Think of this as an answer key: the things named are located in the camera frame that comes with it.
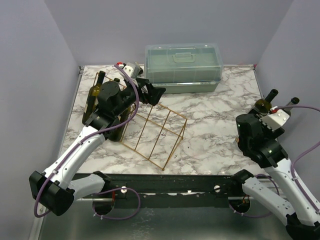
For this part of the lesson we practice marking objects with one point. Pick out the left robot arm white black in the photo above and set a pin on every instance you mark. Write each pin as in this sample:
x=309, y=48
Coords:
x=55, y=188

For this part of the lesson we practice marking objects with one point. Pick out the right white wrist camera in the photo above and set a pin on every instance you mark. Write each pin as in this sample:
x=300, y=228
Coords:
x=275, y=119

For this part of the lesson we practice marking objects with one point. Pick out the green plastic storage box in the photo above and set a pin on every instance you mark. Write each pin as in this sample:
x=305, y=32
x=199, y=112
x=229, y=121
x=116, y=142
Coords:
x=184, y=68

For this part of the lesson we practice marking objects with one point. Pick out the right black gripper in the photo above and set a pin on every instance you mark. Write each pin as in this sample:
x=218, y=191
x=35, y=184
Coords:
x=271, y=130

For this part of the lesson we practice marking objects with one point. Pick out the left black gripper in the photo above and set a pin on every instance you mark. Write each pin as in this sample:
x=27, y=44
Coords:
x=154, y=93

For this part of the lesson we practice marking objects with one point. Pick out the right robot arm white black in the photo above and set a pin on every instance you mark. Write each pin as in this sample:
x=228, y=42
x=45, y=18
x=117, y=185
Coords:
x=299, y=211

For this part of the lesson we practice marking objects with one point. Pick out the gold wire wine rack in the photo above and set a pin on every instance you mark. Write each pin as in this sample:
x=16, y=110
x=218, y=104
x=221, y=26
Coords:
x=154, y=134

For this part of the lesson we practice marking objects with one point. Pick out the black metal base rail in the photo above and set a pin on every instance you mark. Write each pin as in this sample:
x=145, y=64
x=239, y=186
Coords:
x=127, y=191

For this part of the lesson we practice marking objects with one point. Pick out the grey metal crank handle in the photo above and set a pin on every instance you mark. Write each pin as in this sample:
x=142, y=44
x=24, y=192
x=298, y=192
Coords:
x=140, y=71

